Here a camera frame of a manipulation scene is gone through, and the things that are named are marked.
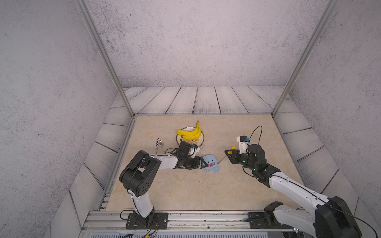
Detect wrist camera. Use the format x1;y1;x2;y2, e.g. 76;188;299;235
190;144;200;158
237;135;250;154

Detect left aluminium frame post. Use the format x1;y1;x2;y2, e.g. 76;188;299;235
74;0;135;118

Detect yellow banana bunch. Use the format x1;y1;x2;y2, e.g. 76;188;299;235
176;121;202;140

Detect yellow handled screwdriver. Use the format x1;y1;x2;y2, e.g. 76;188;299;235
217;146;236;165

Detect aluminium mounting rail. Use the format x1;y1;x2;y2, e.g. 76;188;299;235
79;210;305;238

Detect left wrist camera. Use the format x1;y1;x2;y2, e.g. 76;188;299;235
190;144;200;158

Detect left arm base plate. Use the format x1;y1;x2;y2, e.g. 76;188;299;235
126;209;169;230

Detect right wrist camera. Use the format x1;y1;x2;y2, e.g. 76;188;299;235
237;135;250;154

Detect right aluminium frame post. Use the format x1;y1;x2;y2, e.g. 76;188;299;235
271;0;338;119

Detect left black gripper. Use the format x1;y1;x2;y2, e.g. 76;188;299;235
182;156;208;170

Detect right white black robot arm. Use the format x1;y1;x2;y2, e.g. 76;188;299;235
224;144;362;238

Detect light blue battery cover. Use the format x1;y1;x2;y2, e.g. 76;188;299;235
213;166;220;173

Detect aluminium frame post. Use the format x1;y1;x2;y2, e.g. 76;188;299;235
271;0;338;119
74;0;135;118

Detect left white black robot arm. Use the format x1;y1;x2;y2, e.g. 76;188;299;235
119;141;215;220

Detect zebra handled fork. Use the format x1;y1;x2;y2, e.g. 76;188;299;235
155;140;159;154

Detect round patterned plate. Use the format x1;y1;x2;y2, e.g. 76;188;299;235
176;126;205;147

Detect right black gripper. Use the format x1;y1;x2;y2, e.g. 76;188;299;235
224;149;257;173

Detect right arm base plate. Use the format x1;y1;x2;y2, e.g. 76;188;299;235
245;201;292;229

